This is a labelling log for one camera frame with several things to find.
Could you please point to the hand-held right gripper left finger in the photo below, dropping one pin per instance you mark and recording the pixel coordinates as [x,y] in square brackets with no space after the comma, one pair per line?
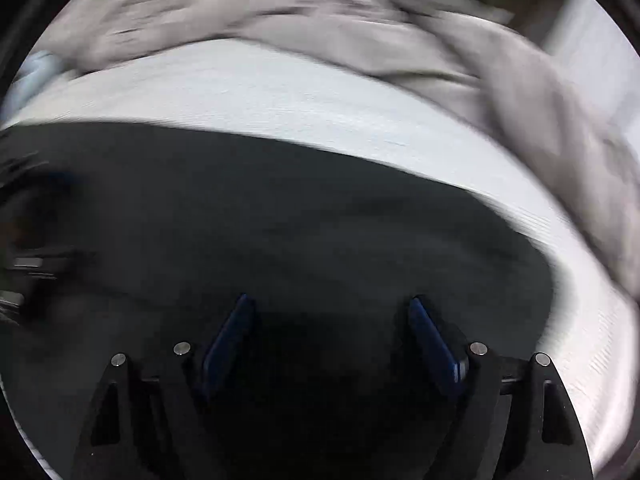
[227,345]

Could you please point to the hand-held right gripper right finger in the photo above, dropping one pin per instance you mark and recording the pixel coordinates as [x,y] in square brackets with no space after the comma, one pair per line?
[435,345]

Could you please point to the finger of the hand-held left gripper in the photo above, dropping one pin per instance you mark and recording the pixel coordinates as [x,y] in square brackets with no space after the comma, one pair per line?
[35,177]
[35,262]

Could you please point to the black pants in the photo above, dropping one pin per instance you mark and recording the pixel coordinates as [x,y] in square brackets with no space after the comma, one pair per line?
[300,220]

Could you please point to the light blue pillow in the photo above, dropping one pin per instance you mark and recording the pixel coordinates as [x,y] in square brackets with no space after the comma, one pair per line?
[35,77]

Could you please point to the bed with white patterned sheet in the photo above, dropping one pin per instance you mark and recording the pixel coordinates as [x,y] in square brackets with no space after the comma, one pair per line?
[300,105]

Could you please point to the grey duvet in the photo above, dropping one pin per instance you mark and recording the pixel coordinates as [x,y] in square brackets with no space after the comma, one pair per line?
[350,25]

